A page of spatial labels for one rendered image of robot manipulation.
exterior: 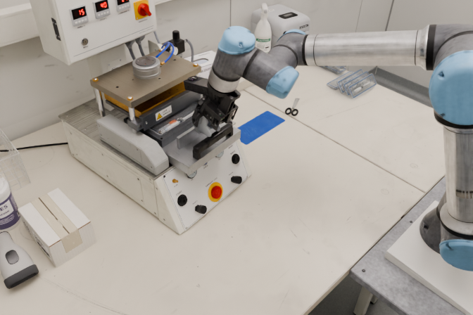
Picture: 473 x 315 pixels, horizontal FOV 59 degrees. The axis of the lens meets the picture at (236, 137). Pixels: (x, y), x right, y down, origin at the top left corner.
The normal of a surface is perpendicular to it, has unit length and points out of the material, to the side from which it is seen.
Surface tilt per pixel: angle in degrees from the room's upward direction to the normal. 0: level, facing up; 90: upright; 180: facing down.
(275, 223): 0
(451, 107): 85
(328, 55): 88
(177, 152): 0
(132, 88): 0
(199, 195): 65
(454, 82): 86
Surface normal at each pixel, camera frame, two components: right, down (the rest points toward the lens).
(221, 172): 0.71, 0.03
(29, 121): 0.68, 0.46
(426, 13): -0.73, 0.40
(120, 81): 0.02, -0.79
